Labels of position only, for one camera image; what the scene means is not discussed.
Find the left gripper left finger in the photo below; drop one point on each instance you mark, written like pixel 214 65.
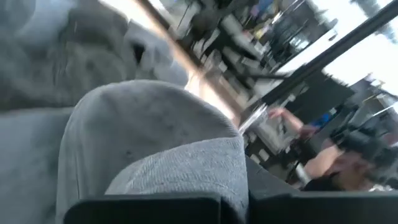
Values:
pixel 140 210

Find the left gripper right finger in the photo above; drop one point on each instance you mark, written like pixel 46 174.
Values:
pixel 311 208

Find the light blue-grey baseball cap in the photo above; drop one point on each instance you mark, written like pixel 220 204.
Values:
pixel 149 124

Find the dark charcoal baseball cap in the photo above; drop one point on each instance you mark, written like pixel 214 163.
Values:
pixel 46 62

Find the person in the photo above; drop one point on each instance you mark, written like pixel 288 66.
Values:
pixel 323 161

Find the black aluminium rig frame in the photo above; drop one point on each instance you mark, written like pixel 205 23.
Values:
pixel 326 55

